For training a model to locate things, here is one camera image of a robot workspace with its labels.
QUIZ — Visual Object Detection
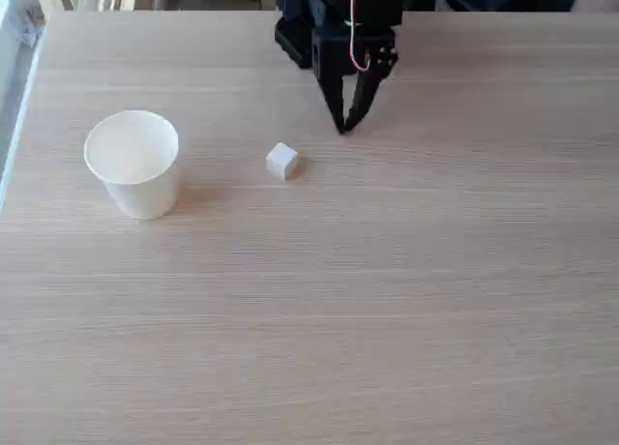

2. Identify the white cube block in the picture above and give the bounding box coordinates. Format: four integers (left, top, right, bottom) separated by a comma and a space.
264, 141, 299, 182

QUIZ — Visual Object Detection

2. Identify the clear plastic bag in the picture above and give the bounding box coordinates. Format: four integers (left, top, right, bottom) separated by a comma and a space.
0, 0, 47, 50

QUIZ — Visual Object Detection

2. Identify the white paper cup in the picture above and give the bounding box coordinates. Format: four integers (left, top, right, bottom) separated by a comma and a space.
82, 108, 181, 221

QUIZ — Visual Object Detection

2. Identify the white and red gripper cable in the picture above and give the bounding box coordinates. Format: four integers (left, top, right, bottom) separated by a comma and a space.
347, 0, 372, 74

